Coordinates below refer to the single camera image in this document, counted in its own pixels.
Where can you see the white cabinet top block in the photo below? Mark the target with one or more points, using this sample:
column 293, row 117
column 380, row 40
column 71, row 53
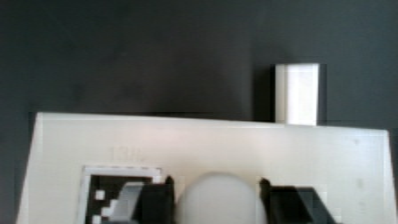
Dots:
column 329, row 157

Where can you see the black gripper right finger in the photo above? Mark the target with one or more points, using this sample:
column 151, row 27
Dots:
column 293, row 205

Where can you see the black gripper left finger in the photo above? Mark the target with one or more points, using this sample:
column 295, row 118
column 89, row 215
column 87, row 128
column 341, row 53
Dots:
column 144, row 204

